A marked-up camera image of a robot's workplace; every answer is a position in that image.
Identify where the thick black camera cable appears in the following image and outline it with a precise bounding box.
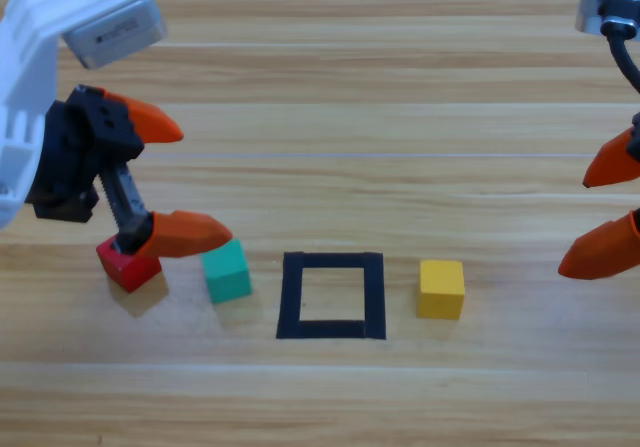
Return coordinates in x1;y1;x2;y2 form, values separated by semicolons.
598;0;640;94

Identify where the yellow wooden cube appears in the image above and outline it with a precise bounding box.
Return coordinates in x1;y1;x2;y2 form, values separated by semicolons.
416;259;466;321

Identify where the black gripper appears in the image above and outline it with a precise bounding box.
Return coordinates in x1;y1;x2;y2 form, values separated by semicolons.
557;111;640;282
23;84;235;260

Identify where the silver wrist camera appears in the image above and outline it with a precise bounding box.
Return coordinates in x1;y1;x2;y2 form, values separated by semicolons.
574;0;640;43
60;0;169;71

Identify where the black tape square outline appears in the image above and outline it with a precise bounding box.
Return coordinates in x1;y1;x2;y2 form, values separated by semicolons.
275;250;388;342

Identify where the green wooden cube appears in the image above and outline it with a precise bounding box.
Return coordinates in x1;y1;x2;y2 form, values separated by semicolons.
201;239;253;305

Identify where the red wooden cube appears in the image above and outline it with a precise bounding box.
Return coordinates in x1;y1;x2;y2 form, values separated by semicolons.
95;234;164;294

